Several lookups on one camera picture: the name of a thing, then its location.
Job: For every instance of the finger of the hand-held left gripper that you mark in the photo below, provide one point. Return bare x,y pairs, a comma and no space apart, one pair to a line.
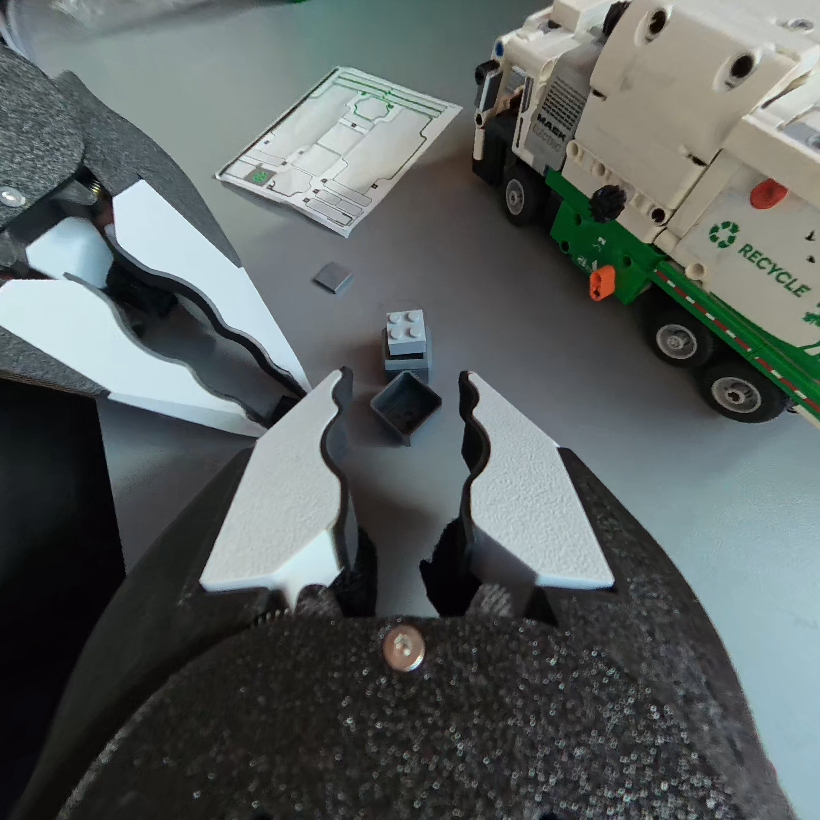
77,339
192,256

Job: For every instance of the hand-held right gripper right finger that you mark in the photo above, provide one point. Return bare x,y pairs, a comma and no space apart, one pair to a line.
538,512

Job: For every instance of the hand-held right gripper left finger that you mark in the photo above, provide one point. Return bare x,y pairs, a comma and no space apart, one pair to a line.
282,499

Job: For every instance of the grey lego bin recycle sticker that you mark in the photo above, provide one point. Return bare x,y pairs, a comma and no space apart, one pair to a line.
423,400

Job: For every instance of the grey flat lego tile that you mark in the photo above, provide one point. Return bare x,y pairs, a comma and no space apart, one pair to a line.
333,279

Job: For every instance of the lego sticker sheet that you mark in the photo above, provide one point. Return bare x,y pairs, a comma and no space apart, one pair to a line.
333,147

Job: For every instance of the white green lego garbage truck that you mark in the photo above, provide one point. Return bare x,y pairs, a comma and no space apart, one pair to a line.
672,128

